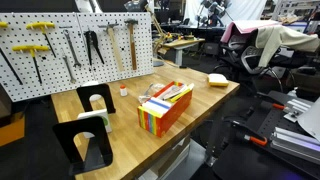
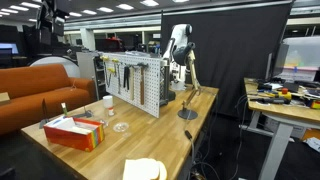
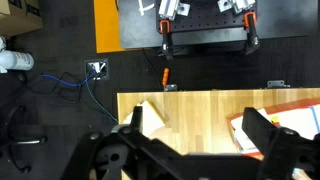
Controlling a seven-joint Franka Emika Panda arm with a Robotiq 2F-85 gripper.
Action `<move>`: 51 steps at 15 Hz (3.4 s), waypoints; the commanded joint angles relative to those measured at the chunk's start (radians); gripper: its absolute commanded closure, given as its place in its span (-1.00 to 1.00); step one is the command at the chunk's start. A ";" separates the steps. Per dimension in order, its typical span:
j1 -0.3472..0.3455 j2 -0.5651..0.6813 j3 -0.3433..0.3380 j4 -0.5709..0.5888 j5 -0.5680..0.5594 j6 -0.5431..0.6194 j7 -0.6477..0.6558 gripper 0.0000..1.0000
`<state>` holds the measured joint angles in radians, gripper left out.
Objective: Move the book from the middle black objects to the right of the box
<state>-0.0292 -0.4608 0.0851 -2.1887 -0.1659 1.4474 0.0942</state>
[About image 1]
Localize black perforated cart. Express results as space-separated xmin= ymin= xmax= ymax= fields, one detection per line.
xmin=211 ymin=89 xmax=320 ymax=180

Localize pink cloth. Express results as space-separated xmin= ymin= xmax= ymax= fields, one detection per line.
xmin=219 ymin=19 xmax=281 ymax=44

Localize silver metal brackets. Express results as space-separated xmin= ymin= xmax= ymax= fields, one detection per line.
xmin=283 ymin=98 xmax=314 ymax=123

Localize yellow sponge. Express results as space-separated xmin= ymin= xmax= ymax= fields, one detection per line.
xmin=207 ymin=73 xmax=230 ymax=88

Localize short silver wrench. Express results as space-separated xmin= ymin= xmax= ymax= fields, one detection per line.
xmin=60 ymin=49 xmax=78 ymax=84

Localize large black metal bookend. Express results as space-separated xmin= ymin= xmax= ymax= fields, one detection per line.
xmin=52 ymin=115 xmax=114 ymax=177

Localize aluminium extrusion bars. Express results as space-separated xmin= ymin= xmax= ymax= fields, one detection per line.
xmin=269 ymin=126 xmax=320 ymax=164

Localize beige jacket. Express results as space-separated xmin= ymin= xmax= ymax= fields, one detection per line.
xmin=254 ymin=24 xmax=320 ymax=68

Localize white pegboard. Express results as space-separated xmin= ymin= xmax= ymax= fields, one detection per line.
xmin=0 ymin=11 xmax=155 ymax=103

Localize long silver wrench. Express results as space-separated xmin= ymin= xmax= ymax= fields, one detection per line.
xmin=62 ymin=29 xmax=82 ymax=69

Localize dark wooden handle hammer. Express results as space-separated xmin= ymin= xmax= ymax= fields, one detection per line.
xmin=124 ymin=18 xmax=139 ymax=71

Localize yellow edged booklet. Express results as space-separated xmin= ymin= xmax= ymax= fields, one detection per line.
xmin=168 ymin=83 xmax=195 ymax=103

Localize small white orange-capped bottle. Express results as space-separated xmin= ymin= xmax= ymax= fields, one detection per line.
xmin=119 ymin=84 xmax=129 ymax=97

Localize orange rainbow striped box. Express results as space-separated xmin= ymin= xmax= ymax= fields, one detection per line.
xmin=137 ymin=80 xmax=194 ymax=138

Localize orange handled black clamp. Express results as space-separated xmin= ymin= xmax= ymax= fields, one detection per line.
xmin=229 ymin=119 xmax=269 ymax=147

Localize white blue striped booklet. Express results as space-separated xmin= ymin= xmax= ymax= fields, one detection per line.
xmin=141 ymin=96 xmax=173 ymax=118

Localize yellow T-handle hex key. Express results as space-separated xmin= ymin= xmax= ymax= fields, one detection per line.
xmin=25 ymin=21 xmax=57 ymax=58
xmin=0 ymin=20 xmax=24 ymax=86
xmin=12 ymin=44 xmax=50 ymax=85

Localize orange handled tool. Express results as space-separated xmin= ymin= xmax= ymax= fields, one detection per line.
xmin=259 ymin=101 xmax=291 ymax=114

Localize light wooden handle hammer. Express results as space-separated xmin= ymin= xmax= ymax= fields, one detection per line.
xmin=98 ymin=22 xmax=125 ymax=73

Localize black office chair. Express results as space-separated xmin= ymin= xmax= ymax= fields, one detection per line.
xmin=218 ymin=29 xmax=294 ymax=94

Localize black pliers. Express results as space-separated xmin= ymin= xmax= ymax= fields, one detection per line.
xmin=83 ymin=29 xmax=105 ymax=67

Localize white backdrop sheet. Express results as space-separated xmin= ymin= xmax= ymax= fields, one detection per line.
xmin=183 ymin=0 xmax=268 ymax=28

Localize wooden side table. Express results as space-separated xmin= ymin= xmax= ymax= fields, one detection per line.
xmin=161 ymin=37 xmax=206 ymax=67

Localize small black metal bookend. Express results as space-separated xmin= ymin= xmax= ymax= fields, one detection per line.
xmin=75 ymin=83 xmax=117 ymax=115

